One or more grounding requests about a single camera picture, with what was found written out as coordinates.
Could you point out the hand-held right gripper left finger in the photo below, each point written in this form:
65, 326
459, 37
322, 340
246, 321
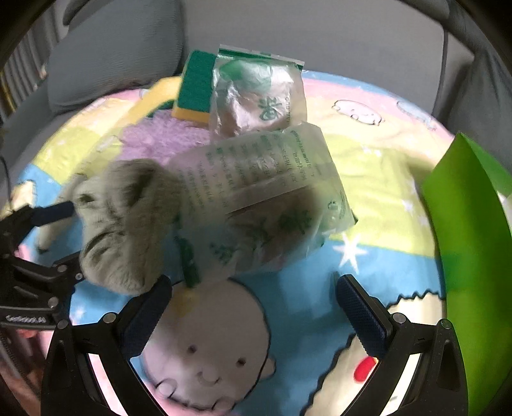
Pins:
146, 320

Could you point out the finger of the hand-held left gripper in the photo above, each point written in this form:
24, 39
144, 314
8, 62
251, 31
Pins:
52, 212
66, 272

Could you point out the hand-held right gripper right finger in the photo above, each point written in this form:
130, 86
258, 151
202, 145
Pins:
360, 316

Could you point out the grey fluffy plush toy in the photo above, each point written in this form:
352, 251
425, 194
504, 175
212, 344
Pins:
124, 224

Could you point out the clear plastic bag green print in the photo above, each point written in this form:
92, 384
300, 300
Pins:
256, 100
260, 208

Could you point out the yellow green sponge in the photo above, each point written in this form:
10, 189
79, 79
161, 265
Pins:
196, 84

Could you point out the cartoon printed blanket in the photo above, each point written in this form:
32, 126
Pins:
360, 160

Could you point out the grey ribbed pillow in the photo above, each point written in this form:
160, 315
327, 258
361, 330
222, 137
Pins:
484, 100
112, 52

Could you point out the grey sofa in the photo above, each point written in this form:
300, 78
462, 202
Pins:
320, 36

